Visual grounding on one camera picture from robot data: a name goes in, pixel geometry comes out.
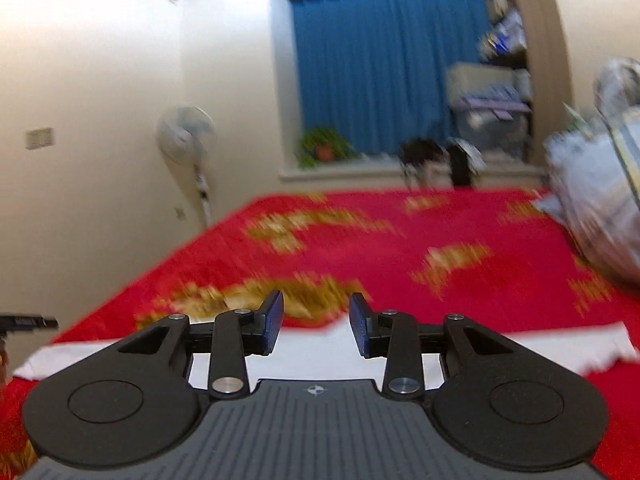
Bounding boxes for pale bedding bundle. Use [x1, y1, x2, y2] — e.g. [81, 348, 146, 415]
[531, 58, 640, 282]

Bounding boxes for green potted plant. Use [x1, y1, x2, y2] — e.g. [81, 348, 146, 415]
[297, 127, 357, 169]

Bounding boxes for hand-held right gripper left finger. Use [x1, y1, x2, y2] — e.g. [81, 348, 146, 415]
[117, 290, 285, 401]

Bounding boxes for white standing fan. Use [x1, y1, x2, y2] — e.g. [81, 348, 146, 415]
[156, 104, 217, 227]

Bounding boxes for pile of shelf clutter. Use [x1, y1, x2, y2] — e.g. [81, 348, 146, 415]
[477, 0, 529, 64]

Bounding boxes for grey storage box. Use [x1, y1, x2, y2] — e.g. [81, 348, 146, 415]
[446, 61, 533, 157]

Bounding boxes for white small garment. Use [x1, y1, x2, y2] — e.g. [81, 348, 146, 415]
[12, 321, 638, 396]

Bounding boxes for black and white bag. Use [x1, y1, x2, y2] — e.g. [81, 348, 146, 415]
[446, 139, 487, 188]

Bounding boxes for red floral blanket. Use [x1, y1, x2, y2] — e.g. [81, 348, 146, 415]
[0, 187, 640, 480]

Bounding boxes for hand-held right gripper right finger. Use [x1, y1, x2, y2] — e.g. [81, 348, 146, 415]
[349, 292, 523, 402]

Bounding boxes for blue curtain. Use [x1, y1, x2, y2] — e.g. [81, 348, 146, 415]
[291, 0, 495, 157]

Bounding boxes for wall switch panel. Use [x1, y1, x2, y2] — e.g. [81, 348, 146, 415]
[26, 128, 55, 151]

